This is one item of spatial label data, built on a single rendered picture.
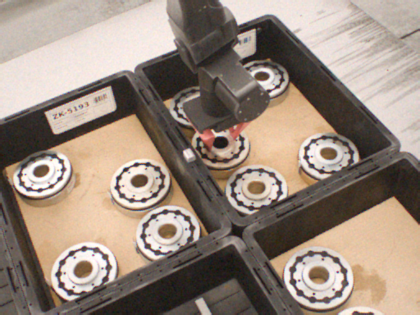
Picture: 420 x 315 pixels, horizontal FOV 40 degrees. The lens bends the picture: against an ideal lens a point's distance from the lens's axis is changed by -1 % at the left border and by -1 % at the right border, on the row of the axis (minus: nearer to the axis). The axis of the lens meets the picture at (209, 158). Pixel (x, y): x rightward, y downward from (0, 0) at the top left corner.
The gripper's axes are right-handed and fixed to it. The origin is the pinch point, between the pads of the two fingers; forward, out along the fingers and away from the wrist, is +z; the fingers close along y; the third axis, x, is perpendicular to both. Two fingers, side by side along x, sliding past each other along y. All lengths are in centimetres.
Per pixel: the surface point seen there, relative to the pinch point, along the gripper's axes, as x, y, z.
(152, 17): 59, 13, 19
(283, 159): -6.6, 8.9, 4.0
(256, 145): -1.3, 6.6, 4.2
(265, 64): 13.4, 17.8, 1.6
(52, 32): 163, 2, 92
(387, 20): 86, 131, 88
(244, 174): -7.8, 0.2, 0.9
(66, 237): -1.3, -30.1, 4.8
